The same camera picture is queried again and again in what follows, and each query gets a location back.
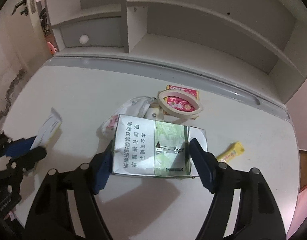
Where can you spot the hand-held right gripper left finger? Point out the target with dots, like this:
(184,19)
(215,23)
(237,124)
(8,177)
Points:
(103,170)

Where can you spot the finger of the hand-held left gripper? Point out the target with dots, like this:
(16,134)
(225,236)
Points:
(31,156)
(18,147)

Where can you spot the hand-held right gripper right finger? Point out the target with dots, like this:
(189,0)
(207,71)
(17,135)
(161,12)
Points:
(202,165)

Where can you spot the white green paper packet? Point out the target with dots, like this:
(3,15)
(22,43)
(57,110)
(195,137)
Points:
(49,127)

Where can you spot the green white cardboard box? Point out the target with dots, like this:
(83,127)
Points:
(143,145)

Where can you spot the yellow tube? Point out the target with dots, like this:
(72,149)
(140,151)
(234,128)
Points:
(231,152)

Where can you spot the beige tape roll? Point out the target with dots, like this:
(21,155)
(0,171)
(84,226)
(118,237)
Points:
(181,114)

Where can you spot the white floral pouch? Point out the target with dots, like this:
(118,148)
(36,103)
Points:
(133,106)

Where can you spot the red pink packet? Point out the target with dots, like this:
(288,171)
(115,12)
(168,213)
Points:
(191,91)

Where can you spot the pink toy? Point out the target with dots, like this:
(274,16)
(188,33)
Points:
(51,47)

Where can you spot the pink cloth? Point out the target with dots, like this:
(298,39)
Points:
(302,205)

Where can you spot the white door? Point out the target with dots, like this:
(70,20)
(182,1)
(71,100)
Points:
(11,30)

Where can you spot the grey drawer with white knob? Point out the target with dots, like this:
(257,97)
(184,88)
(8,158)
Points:
(103,32)

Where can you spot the white desk shelf unit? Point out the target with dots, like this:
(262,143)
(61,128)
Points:
(193,17)

